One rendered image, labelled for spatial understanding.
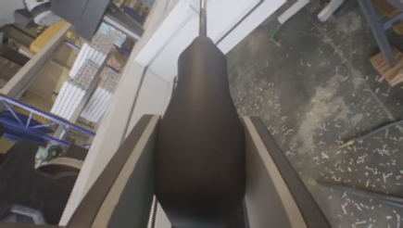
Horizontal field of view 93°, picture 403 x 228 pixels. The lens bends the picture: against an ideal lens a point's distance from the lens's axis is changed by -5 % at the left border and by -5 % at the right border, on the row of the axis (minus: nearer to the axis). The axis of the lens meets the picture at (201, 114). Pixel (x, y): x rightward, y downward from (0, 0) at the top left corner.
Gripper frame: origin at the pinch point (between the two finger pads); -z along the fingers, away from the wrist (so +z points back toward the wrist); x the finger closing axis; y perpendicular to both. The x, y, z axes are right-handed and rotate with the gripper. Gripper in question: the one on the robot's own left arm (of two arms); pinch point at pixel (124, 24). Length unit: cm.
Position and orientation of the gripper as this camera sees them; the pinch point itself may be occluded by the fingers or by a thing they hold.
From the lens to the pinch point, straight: 37.2
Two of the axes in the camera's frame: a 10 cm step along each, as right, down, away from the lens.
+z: -7.4, -4.5, -5.0
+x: 6.7, -4.8, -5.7
